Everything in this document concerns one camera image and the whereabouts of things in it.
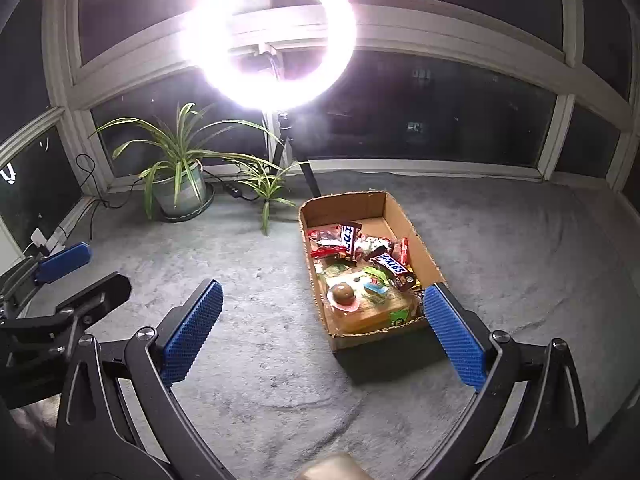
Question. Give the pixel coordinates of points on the chocolate ball cup snack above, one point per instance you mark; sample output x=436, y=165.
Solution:
x=343, y=297

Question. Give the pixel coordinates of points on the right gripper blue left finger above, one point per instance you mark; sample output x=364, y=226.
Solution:
x=183, y=331

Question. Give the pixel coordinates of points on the green wrapped candy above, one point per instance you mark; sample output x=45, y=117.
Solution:
x=380, y=275

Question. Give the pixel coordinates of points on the large potted spider plant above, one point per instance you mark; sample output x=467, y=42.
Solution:
x=182, y=150

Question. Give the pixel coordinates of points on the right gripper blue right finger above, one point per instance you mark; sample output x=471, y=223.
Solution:
x=461, y=334

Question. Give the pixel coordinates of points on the black tripod stand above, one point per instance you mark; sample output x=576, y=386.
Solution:
x=286, y=142

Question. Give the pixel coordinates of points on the small Snickers bar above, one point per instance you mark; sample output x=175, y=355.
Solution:
x=349, y=232

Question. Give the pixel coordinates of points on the green flat snack packet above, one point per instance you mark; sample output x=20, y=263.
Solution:
x=332, y=271

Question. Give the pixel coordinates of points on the bright ring light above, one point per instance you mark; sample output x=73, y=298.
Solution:
x=213, y=32

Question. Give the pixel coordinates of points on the small spider plant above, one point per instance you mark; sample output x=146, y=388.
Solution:
x=266, y=180

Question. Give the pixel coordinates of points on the brown cardboard box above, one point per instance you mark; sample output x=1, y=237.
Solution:
x=367, y=265

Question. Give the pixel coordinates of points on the red clear snack bag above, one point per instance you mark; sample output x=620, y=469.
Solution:
x=326, y=242

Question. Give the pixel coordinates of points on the black white snack packet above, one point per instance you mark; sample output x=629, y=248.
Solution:
x=367, y=243

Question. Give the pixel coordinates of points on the red slim snack packet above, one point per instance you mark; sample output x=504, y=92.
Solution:
x=403, y=251

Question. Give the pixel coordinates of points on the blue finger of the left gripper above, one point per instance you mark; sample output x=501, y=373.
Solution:
x=98, y=299
x=52, y=268

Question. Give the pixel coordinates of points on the white framed window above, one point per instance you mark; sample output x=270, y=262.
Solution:
x=277, y=55

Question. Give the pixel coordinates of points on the large Snickers bar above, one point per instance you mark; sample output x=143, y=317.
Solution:
x=401, y=277

